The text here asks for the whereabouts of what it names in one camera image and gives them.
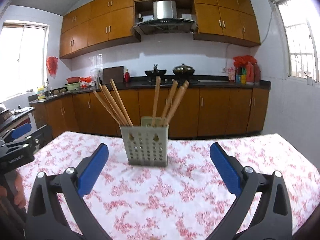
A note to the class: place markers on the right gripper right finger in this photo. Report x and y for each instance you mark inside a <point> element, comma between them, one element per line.
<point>228,168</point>

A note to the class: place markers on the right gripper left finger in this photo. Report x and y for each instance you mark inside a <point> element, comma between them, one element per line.
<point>90,168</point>

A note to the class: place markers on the wooden utensil handle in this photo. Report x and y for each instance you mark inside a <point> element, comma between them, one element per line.
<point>176,103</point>
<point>168,101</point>
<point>155,101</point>

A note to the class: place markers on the person's left hand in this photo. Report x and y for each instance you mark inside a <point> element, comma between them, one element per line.
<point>15,185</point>

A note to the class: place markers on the floral pink tablecloth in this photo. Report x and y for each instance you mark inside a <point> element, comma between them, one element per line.
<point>185,200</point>

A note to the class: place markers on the yellow detergent bottle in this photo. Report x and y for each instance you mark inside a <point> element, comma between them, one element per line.
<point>40,93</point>

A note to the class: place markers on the lower wooden cabinets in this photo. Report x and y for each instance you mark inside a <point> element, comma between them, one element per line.
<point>203,112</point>

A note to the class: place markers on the wooden cabinets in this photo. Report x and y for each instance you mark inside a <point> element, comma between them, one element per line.
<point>107,23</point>
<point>203,112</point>

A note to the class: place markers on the grey perforated utensil holder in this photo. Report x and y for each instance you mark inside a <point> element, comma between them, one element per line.
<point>146,145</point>

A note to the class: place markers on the bundle chopstick three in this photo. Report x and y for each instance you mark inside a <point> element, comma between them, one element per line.
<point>122,107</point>

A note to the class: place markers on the bundle chopstick one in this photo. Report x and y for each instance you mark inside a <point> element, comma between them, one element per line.
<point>105,105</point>

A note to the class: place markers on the green basin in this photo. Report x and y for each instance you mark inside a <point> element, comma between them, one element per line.
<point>73,86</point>

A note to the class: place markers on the red bowl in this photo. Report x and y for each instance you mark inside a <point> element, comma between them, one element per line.
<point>73,79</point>

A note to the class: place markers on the left window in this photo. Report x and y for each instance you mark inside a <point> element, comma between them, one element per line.
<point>23,56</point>

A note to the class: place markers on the window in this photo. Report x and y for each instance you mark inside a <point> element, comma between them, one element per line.
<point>23,56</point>
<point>299,26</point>

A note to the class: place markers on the red bottle on counter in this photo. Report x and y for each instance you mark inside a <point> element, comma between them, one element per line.
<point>126,75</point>

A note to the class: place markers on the red thermos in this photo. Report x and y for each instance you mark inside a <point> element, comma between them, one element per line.
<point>249,73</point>

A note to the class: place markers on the dark cutting board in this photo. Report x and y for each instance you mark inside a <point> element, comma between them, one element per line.
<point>114,73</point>

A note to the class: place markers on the black countertop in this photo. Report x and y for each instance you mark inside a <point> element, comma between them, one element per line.
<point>135,83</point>

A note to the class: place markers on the red plastic bag on counter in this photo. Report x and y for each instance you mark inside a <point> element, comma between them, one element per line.
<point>241,61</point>

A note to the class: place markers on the steel pot with lid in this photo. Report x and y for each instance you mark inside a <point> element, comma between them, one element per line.
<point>183,71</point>

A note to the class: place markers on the gas stove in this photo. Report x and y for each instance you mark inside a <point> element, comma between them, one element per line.
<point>169,81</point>

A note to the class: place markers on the upper wooden cabinets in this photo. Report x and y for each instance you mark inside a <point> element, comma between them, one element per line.
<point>107,23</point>

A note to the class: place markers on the steel range hood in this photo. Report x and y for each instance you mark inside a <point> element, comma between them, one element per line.
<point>165,16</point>

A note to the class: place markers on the right window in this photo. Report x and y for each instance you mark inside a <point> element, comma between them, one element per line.
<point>299,26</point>

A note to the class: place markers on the red bag hanging on wall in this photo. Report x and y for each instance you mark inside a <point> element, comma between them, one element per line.
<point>52,66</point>

